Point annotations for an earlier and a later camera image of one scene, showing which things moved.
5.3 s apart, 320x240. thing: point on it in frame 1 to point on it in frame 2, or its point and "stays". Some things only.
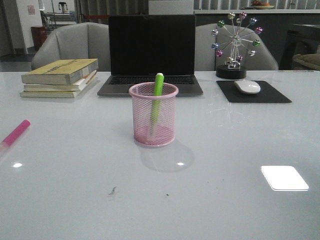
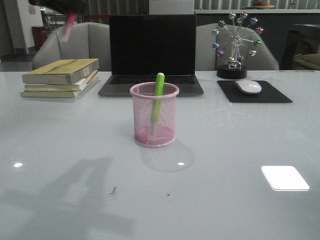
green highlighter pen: [157, 102] stays
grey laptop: [151, 48] stays
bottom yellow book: [56, 94] stays
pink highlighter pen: [9, 139] to [71, 19]
